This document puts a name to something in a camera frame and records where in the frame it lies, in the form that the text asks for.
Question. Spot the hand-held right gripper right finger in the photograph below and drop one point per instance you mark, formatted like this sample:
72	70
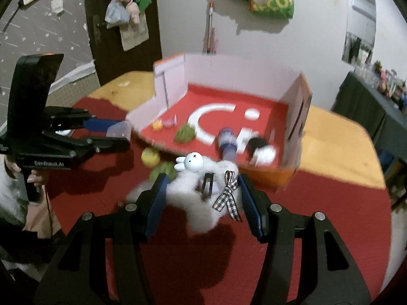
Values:
251	206

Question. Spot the black tube with white puff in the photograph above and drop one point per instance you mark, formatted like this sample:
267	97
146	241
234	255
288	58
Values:
262	152

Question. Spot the yellow round tin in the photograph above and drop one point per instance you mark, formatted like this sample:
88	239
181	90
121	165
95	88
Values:
150	157

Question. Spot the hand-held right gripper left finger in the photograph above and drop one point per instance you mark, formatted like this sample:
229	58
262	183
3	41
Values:
157	203

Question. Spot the orange cardboard box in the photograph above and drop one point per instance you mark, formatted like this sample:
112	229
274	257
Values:
229	70

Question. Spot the row of small figurines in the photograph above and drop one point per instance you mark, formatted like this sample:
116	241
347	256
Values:
388	82

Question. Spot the wall mirror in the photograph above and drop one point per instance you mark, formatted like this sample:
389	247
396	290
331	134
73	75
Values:
362	22

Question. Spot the green fluffy scrunchie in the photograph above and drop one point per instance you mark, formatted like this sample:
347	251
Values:
185	134

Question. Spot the translucent plastic bag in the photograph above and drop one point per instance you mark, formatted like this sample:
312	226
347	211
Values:
116	14

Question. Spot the dark cloth side table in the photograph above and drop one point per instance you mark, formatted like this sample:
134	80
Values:
359	108

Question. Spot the green lettuce toy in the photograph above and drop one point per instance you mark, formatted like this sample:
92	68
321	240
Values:
163	170

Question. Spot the person's left hand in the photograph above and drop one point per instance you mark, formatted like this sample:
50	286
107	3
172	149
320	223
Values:
36	178

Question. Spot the white fluffy bunny hair clip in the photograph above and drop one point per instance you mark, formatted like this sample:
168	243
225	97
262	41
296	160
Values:
190	203

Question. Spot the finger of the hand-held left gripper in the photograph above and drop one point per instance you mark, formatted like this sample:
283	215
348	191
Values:
108	144
101	125

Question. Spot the pink yellow doll figurine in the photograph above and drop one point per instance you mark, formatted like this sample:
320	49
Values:
157	125

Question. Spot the red knitted mat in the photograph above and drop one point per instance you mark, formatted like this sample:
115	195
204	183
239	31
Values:
334	228

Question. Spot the green plush toy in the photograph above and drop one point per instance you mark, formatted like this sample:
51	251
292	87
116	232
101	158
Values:
143	0

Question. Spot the dark brown door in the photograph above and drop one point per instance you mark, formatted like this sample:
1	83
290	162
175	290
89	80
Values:
146	63

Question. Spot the pink stick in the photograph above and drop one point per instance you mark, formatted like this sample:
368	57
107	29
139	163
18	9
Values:
215	43

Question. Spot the clear plastic small box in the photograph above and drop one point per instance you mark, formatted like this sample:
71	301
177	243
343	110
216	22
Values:
119	130

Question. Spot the person's pink clothing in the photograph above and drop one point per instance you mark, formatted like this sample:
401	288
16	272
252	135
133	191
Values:
38	222

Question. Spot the silver pole with orange tip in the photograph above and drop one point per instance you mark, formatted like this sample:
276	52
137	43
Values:
210	22

